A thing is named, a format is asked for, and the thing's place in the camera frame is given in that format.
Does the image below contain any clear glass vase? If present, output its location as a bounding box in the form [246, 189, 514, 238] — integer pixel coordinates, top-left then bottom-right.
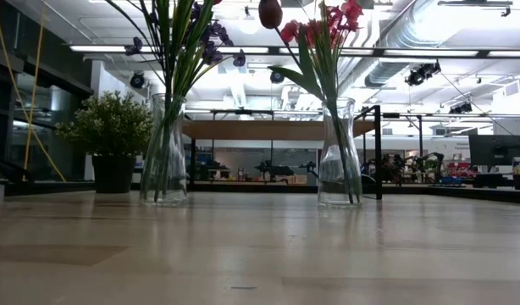
[316, 96, 364, 209]
[138, 92, 189, 208]

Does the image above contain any purple artificial flower bunch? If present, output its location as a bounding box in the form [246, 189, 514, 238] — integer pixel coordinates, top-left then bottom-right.
[123, 0, 247, 202]

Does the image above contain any wooden shelf with black legs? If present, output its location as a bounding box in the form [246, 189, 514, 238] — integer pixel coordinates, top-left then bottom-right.
[182, 104, 384, 201]

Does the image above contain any round ceiling lamp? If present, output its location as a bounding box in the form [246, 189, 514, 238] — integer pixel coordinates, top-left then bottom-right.
[236, 12, 262, 36]

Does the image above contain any potted green plant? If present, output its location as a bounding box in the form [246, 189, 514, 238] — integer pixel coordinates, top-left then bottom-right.
[54, 90, 156, 195]

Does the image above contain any black computer monitor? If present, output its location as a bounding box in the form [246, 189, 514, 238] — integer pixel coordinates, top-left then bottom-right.
[467, 134, 520, 167]

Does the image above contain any silver ventilation duct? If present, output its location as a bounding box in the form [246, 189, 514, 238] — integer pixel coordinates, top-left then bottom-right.
[363, 0, 473, 89]

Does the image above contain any yellow hanging cable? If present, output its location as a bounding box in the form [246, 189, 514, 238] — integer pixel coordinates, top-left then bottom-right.
[23, 0, 46, 171]
[0, 0, 67, 183]

